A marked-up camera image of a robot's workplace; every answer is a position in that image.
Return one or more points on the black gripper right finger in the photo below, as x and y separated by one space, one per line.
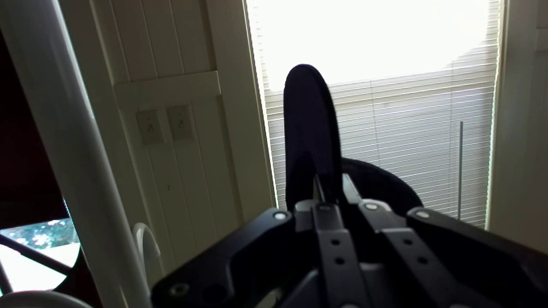
422 277

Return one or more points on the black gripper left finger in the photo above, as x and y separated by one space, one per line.
339 266

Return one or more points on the white window blind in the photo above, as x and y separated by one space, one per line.
413 83

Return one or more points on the white coat rack stand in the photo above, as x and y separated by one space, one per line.
45 59

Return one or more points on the white cupboard door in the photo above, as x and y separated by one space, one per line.
173 89

